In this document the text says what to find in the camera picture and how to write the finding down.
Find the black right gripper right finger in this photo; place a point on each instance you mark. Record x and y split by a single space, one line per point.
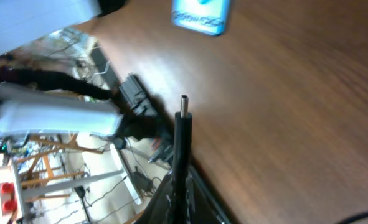
204 208

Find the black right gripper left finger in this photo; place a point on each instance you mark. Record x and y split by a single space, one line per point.
157 208

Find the blue Samsung smartphone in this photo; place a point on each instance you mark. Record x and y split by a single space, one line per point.
205 16

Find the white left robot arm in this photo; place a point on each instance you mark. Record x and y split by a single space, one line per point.
52 102

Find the cluttered background equipment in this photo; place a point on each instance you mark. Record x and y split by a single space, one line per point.
38 189

